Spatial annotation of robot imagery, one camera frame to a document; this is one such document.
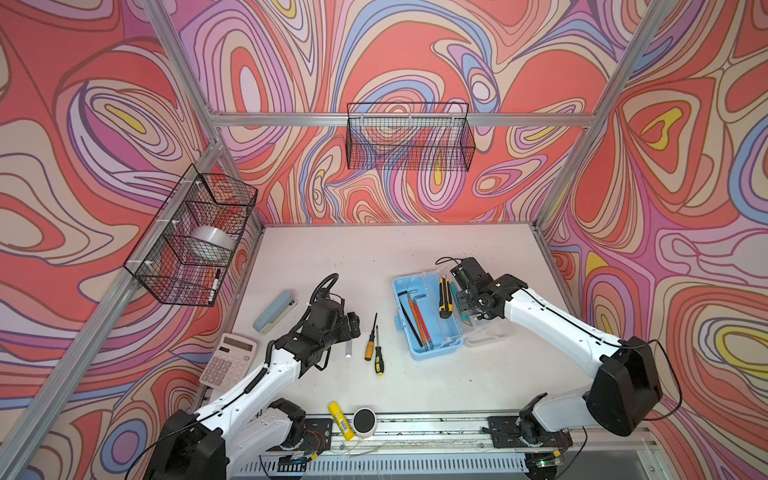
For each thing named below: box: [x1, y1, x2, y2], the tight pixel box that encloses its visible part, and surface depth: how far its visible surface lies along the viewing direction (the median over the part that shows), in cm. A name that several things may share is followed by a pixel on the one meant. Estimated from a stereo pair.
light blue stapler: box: [253, 290, 298, 335], surface depth 93 cm
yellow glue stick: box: [328, 401, 355, 442], surface depth 75 cm
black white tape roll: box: [352, 407, 377, 439], surface depth 73 cm
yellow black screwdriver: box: [374, 325, 384, 377], surface depth 86 cm
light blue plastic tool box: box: [392, 272, 464, 360], surface depth 93 cm
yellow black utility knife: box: [439, 277, 453, 319], surface depth 89 cm
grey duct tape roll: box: [190, 225, 234, 254], surface depth 74 cm
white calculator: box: [199, 333, 257, 390], surface depth 86 cm
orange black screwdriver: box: [364, 312, 378, 362], surface depth 89 cm
